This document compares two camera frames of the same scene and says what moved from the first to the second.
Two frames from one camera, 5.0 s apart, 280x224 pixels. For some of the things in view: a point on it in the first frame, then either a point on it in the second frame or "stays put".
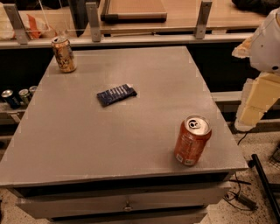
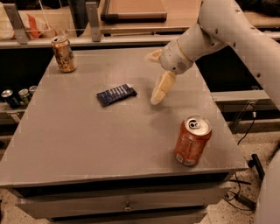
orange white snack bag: (36, 28) stays put
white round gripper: (266, 48) to (172, 59)
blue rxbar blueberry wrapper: (108, 97) stays put
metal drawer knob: (128, 206) stays put
